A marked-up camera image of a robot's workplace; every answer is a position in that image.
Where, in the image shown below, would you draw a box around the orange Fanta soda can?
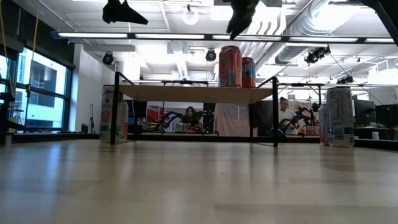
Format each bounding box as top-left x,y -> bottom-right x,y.
241,57 -> 257,89
218,45 -> 243,88

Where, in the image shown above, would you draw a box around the tall white can red print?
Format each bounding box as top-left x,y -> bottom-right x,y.
99,85 -> 124,144

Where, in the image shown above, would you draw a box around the tall white can blue print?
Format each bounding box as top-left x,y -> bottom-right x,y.
325,86 -> 355,148

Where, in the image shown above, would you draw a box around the long black ceiling light bar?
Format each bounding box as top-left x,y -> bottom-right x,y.
50,30 -> 398,45

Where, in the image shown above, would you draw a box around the black track spotlight cluster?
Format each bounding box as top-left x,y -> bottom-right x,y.
336,75 -> 354,85
303,45 -> 332,65

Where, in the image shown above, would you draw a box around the red and white poster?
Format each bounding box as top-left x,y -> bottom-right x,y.
146,105 -> 175,131

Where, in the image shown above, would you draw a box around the large glass window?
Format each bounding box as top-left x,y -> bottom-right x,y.
0,46 -> 75,133

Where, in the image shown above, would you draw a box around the black ceiling track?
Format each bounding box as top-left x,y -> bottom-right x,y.
328,0 -> 384,14

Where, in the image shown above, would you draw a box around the beige cloth partition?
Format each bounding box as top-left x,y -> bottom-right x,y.
214,103 -> 259,137

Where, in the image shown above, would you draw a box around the black partition panel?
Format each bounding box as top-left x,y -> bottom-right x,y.
252,100 -> 274,137

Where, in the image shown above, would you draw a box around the person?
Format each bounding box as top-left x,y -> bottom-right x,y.
277,96 -> 301,136
182,106 -> 203,134

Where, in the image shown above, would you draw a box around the thin black floor stand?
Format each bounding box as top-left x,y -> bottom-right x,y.
89,104 -> 96,134

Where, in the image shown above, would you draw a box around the short silver and pink can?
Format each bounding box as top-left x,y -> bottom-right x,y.
318,103 -> 329,146

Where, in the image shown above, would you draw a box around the black computer monitor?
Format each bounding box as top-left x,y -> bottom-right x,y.
375,104 -> 398,128
353,99 -> 376,124

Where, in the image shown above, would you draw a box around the black side rack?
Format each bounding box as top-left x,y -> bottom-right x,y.
0,91 -> 25,147

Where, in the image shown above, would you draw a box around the white round ceiling ring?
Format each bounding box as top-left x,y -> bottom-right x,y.
181,7 -> 200,26

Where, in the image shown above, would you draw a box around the silver ventilation duct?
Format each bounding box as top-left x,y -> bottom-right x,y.
275,0 -> 346,65

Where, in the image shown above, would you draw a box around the yellow hanging cable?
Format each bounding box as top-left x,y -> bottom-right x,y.
24,2 -> 40,125
0,2 -> 16,98

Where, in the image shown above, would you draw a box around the wooden shelf black metal frame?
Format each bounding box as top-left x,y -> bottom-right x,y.
109,71 -> 279,148

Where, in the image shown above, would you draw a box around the black post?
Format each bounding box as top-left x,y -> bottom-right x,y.
203,103 -> 216,125

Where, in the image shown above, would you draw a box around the black aluminium table frame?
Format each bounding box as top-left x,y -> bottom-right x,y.
11,132 -> 398,152

